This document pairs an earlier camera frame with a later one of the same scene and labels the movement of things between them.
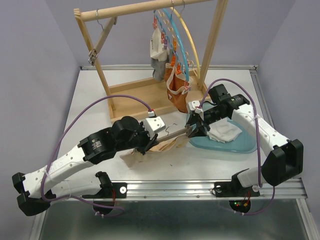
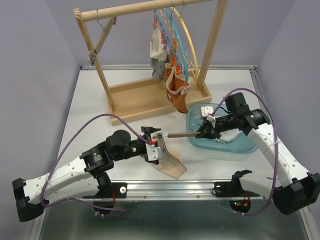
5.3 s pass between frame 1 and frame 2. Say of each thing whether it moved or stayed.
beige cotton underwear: moved
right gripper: moved
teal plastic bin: stayed
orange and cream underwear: stayed
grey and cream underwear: stayed
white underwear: stayed
